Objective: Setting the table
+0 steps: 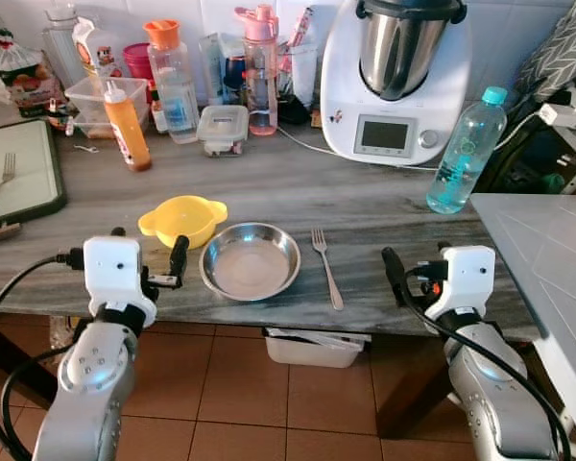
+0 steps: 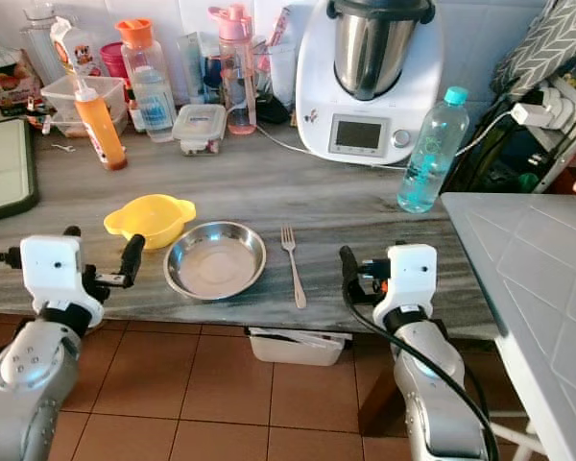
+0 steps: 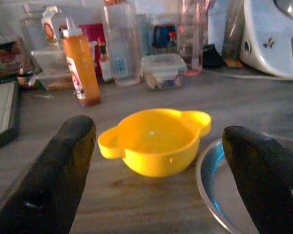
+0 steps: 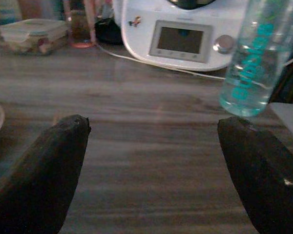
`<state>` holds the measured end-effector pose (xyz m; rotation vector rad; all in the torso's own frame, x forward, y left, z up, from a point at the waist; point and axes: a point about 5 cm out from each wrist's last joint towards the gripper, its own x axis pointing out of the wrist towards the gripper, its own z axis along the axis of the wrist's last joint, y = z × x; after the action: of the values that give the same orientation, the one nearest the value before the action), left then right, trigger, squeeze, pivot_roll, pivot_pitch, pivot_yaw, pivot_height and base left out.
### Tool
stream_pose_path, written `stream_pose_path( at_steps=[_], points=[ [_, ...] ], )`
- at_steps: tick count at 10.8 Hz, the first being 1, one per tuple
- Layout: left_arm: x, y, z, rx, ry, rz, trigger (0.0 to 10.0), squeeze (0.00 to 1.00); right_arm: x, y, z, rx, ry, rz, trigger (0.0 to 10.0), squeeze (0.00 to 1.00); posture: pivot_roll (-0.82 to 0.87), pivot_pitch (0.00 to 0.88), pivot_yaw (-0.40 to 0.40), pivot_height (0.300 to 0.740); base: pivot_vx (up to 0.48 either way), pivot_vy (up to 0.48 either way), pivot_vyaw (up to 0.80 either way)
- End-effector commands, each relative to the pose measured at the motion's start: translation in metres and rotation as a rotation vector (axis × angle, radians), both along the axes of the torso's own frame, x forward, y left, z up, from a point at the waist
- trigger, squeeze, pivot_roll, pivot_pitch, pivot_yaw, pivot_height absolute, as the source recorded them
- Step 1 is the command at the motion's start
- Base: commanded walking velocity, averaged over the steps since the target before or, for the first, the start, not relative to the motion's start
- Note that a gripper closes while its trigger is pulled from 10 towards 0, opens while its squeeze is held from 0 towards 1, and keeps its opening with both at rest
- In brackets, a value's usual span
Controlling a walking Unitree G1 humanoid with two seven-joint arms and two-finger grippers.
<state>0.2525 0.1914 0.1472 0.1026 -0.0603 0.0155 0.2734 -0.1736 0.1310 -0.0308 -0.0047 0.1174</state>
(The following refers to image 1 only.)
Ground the clear plastic tub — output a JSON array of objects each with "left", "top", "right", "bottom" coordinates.
[{"left": 65, "top": 77, "right": 150, "bottom": 137}]

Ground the white tray dark rim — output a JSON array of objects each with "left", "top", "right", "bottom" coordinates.
[{"left": 0, "top": 118, "right": 68, "bottom": 234}]

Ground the clear plastic package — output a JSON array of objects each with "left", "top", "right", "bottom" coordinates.
[{"left": 200, "top": 34, "right": 244, "bottom": 105}]

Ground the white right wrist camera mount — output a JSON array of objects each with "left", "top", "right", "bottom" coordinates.
[{"left": 424, "top": 245, "right": 497, "bottom": 323}]

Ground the clear bottle orange cap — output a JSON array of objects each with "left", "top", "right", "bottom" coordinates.
[{"left": 144, "top": 19, "right": 201, "bottom": 145}]

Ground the pink plastic cup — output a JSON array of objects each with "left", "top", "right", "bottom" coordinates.
[{"left": 123, "top": 42, "right": 156, "bottom": 83}]

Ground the dark wooden table grey top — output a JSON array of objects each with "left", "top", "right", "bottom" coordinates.
[{"left": 0, "top": 96, "right": 558, "bottom": 439}]

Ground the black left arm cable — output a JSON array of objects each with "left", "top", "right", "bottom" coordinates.
[{"left": 0, "top": 247, "right": 85, "bottom": 461}]

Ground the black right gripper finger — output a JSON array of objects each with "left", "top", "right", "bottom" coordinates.
[{"left": 380, "top": 247, "right": 411, "bottom": 294}]

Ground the white plastic storage box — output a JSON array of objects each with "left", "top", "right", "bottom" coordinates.
[{"left": 263, "top": 327, "right": 371, "bottom": 369}]

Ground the tall clear bottle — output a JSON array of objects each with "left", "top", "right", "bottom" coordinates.
[{"left": 43, "top": 0, "right": 87, "bottom": 87}]

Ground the printed snack bag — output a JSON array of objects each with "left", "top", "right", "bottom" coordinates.
[{"left": 0, "top": 29, "right": 63, "bottom": 118}]

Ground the orange sauce squeeze bottle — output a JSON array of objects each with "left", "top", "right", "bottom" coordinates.
[{"left": 102, "top": 80, "right": 153, "bottom": 172}]

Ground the clear water bottle teal cap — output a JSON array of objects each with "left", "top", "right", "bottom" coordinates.
[{"left": 426, "top": 86, "right": 509, "bottom": 215}]

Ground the grey patterned cloth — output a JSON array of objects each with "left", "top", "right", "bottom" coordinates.
[{"left": 514, "top": 0, "right": 576, "bottom": 97}]

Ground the white plastic folding table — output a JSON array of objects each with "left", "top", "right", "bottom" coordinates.
[{"left": 470, "top": 192, "right": 576, "bottom": 452}]

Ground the white kitchen cooking machine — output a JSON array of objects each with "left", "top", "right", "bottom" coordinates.
[{"left": 321, "top": 0, "right": 473, "bottom": 167}]

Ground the yellow plastic bowl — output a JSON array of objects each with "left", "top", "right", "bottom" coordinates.
[{"left": 137, "top": 195, "right": 228, "bottom": 250}]

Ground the dark bag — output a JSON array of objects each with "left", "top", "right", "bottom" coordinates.
[{"left": 475, "top": 86, "right": 576, "bottom": 195}]

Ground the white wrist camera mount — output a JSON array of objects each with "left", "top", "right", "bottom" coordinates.
[
  {"left": 82, "top": 235, "right": 160, "bottom": 329},
  {"left": 424, "top": 245, "right": 497, "bottom": 323}
]

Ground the pink drinking bottle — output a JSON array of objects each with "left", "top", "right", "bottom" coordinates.
[{"left": 235, "top": 5, "right": 279, "bottom": 136}]

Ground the stainless steel plate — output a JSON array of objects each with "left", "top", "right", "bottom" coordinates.
[{"left": 200, "top": 222, "right": 301, "bottom": 302}]

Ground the white bottle cartoon print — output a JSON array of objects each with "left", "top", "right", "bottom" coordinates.
[{"left": 72, "top": 17, "right": 126, "bottom": 84}]

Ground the white plug adapter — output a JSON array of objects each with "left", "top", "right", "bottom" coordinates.
[{"left": 538, "top": 101, "right": 576, "bottom": 131}]

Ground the small glass container grey lid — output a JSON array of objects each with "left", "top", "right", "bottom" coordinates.
[{"left": 196, "top": 105, "right": 250, "bottom": 157}]

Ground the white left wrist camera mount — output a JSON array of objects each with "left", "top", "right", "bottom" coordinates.
[{"left": 82, "top": 235, "right": 160, "bottom": 329}]

